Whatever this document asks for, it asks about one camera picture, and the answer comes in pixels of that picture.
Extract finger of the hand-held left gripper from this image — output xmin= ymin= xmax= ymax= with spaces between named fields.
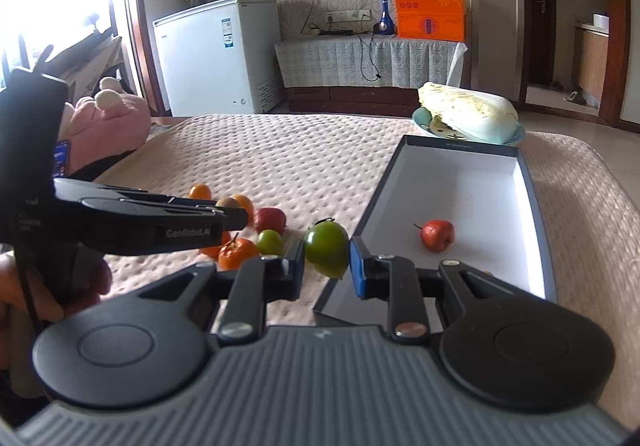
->
xmin=75 ymin=198 xmax=249 ymax=257
xmin=52 ymin=177 xmax=226 ymax=227

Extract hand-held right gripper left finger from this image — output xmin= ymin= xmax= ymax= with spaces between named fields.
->
xmin=137 ymin=237 xmax=307 ymax=345

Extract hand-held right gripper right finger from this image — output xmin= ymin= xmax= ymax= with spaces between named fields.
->
xmin=349 ymin=235 xmax=516 ymax=345

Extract large green tomato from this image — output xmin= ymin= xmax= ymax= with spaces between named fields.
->
xmin=303 ymin=220 xmax=350 ymax=280

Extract small green tomato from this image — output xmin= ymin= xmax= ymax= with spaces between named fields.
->
xmin=256 ymin=229 xmax=285 ymax=257

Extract tangerine with stem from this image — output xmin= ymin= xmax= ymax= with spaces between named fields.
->
xmin=217 ymin=236 xmax=261 ymax=272

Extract red tomato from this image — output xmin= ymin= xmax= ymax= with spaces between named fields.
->
xmin=253 ymin=207 xmax=288 ymax=236

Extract small red apple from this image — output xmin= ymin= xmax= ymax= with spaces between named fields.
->
xmin=413 ymin=219 xmax=456 ymax=253

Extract yellowish orange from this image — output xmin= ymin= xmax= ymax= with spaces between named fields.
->
xmin=231 ymin=194 xmax=255 ymax=228

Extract white box dark rim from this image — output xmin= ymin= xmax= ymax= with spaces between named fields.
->
xmin=313 ymin=134 xmax=558 ymax=327

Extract person's left hand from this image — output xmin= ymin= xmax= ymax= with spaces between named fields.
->
xmin=0 ymin=252 xmax=114 ymax=323

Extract pink plush toy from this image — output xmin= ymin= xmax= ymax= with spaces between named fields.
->
xmin=60 ymin=76 xmax=151 ymax=175

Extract pink quilted blanket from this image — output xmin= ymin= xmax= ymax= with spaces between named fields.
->
xmin=0 ymin=113 xmax=640 ymax=427

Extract light blue plate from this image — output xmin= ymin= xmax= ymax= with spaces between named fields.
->
xmin=412 ymin=106 xmax=526 ymax=147

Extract dark wooden tv cabinet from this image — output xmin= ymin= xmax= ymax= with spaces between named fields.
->
xmin=284 ymin=84 xmax=426 ymax=120

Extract white chest freezer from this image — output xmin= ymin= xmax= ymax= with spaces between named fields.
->
xmin=152 ymin=0 xmax=281 ymax=116

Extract napa cabbage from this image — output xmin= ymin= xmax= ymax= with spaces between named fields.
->
xmin=417 ymin=81 xmax=520 ymax=145

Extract white lace cloth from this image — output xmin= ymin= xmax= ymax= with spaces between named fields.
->
xmin=273 ymin=33 xmax=469 ymax=90

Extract blue glass bottle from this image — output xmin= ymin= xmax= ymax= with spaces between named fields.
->
xmin=374 ymin=0 xmax=394 ymax=37

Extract wooden kitchen cabinet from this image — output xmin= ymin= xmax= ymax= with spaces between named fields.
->
xmin=572 ymin=23 xmax=609 ymax=102

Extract dark wooden door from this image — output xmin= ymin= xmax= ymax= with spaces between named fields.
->
xmin=520 ymin=0 xmax=557 ymax=87

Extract black hanging cable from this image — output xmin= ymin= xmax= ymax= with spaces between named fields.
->
xmin=359 ymin=35 xmax=382 ymax=82

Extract white wall sockets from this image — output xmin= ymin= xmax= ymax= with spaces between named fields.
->
xmin=324 ymin=9 xmax=371 ymax=22

